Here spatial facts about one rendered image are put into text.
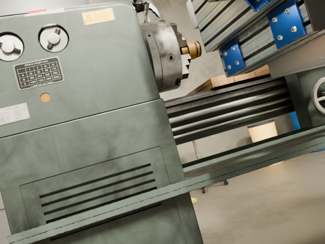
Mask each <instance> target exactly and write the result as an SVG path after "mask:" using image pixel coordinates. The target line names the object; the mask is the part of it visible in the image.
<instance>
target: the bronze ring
mask: <svg viewBox="0 0 325 244"><path fill-rule="evenodd" d="M179 49H180V53H181V55H185V54H189V55H190V57H191V60H193V59H195V58H198V57H200V56H201V54H202V49H201V45H200V43H199V42H198V41H189V42H187V46H184V47H180V48H179Z"/></svg>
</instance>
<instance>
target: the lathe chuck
mask: <svg viewBox="0 0 325 244"><path fill-rule="evenodd" d="M160 21H165V20H164V19H162V20H157V21H152V22H147V23H146V24H147V25H148V26H149V28H150V29H151V31H152V33H153V36H154V38H155V41H156V44H157V47H158V51H159V55H160V59H161V65H162V90H161V92H160V93H162V92H167V91H171V90H175V89H178V88H179V87H180V85H181V83H178V84H175V81H176V79H177V78H180V79H181V78H182V59H181V53H180V49H179V45H178V41H177V38H176V35H175V32H174V30H173V28H172V27H171V25H170V24H169V23H168V22H167V21H165V22H163V23H162V22H160ZM169 54H173V55H174V56H175V59H174V61H173V62H169V61H168V60H167V56H168V55H169Z"/></svg>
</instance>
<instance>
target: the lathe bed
mask: <svg viewBox="0 0 325 244"><path fill-rule="evenodd" d="M164 104H165V107H166V111H167V114H168V118H169V121H170V125H171V128H172V132H173V135H174V139H175V142H176V145H180V144H183V143H187V142H190V141H194V140H197V139H201V138H204V137H208V136H211V135H215V134H218V133H222V132H225V131H229V130H232V129H236V128H239V127H243V126H246V125H249V124H253V123H256V122H260V121H264V120H267V119H271V118H274V117H277V116H281V115H284V114H288V113H291V112H295V109H294V105H293V102H292V99H291V96H290V93H289V89H288V86H287V83H286V79H285V76H280V77H276V78H271V75H267V76H262V77H258V78H254V79H250V80H246V81H242V82H238V83H234V84H230V85H226V86H222V87H218V88H214V89H210V90H207V91H202V92H198V93H194V94H190V95H186V96H182V97H178V98H174V99H170V100H166V101H164Z"/></svg>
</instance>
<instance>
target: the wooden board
mask: <svg viewBox="0 0 325 244"><path fill-rule="evenodd" d="M267 75H270V71H269V68H268V65H265V66H263V67H261V68H259V69H257V70H255V71H253V72H251V73H247V74H243V75H238V76H233V77H229V78H227V77H226V75H222V76H217V77H213V78H210V79H209V80H207V81H206V82H204V83H203V84H201V85H200V86H198V87H197V88H196V89H194V90H193V91H191V92H190V93H188V94H187V95H190V94H194V93H198V92H203V91H207V90H210V89H214V88H218V87H222V86H226V85H230V84H234V83H238V82H242V81H246V80H250V79H254V78H258V77H262V76H267Z"/></svg>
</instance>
